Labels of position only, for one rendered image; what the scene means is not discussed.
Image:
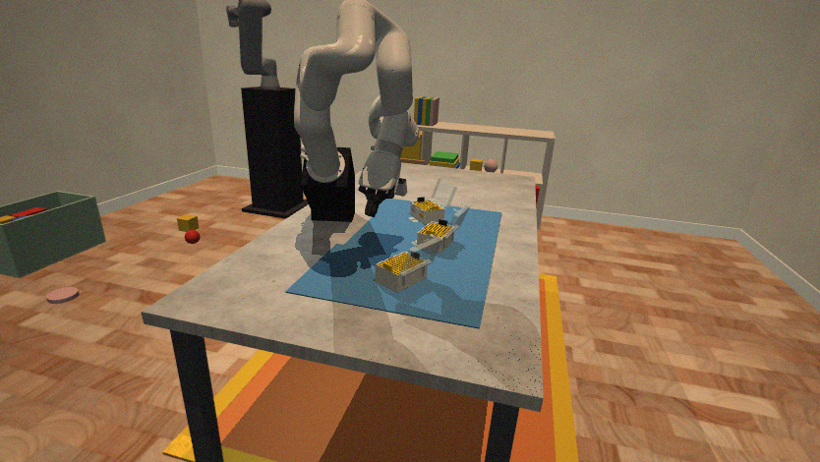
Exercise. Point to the yellow perforated tip rack plate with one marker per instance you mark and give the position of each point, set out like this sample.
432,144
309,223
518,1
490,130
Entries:
395,264
426,205
436,229

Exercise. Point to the blue bench mat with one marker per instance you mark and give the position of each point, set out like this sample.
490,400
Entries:
457,281

